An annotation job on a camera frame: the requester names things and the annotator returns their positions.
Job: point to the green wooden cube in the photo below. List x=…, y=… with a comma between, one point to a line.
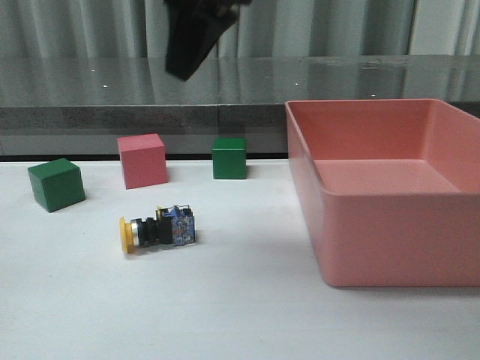
x=229, y=158
x=56, y=184

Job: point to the right green wooden cube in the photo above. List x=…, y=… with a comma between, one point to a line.
x=229, y=158

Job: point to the pink wooden cube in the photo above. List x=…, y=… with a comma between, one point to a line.
x=143, y=160

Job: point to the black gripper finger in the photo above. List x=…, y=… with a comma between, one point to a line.
x=194, y=28

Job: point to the yellow push button switch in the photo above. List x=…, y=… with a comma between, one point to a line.
x=174, y=226

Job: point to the pink plastic bin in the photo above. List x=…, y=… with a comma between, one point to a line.
x=389, y=190

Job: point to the left green wooden cube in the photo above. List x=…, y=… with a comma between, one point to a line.
x=56, y=184

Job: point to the grey-green curtain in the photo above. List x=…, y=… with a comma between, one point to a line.
x=139, y=29

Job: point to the dark grey glossy counter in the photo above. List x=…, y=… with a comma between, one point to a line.
x=77, y=107

